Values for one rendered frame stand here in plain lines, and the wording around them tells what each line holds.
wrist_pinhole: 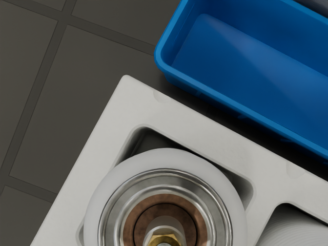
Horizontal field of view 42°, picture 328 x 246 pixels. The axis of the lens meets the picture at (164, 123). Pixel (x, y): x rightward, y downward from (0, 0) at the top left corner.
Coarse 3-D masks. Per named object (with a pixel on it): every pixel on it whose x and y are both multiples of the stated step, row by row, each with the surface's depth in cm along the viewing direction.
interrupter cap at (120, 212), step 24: (168, 168) 24; (120, 192) 24; (144, 192) 24; (168, 192) 24; (192, 192) 24; (216, 192) 24; (120, 216) 24; (144, 216) 24; (192, 216) 24; (216, 216) 24; (120, 240) 24; (192, 240) 24; (216, 240) 24
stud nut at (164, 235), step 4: (156, 232) 21; (160, 232) 21; (164, 232) 21; (168, 232) 21; (172, 232) 21; (152, 236) 20; (156, 236) 20; (160, 236) 20; (164, 236) 20; (168, 236) 20; (172, 236) 20; (176, 236) 21; (152, 240) 20; (156, 240) 20; (160, 240) 20; (164, 240) 20; (168, 240) 20; (172, 240) 20; (176, 240) 20; (148, 244) 20; (152, 244) 20; (156, 244) 20; (172, 244) 20; (176, 244) 20; (180, 244) 20
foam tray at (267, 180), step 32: (128, 96) 32; (160, 96) 32; (96, 128) 32; (128, 128) 32; (160, 128) 32; (192, 128) 32; (224, 128) 32; (96, 160) 31; (224, 160) 31; (256, 160) 31; (64, 192) 31; (256, 192) 31; (288, 192) 31; (320, 192) 31; (64, 224) 31; (256, 224) 31
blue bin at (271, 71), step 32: (192, 0) 40; (224, 0) 44; (256, 0) 40; (288, 0) 38; (192, 32) 50; (224, 32) 50; (256, 32) 47; (288, 32) 43; (320, 32) 40; (160, 64) 38; (192, 64) 49; (224, 64) 49; (256, 64) 49; (288, 64) 49; (320, 64) 47; (224, 96) 38; (256, 96) 49; (288, 96) 49; (320, 96) 49; (256, 128) 48; (288, 128) 49; (320, 128) 49; (320, 160) 46
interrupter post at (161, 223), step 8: (160, 216) 24; (168, 216) 24; (152, 224) 23; (160, 224) 22; (168, 224) 22; (176, 224) 23; (152, 232) 21; (176, 232) 21; (144, 240) 21; (184, 240) 21
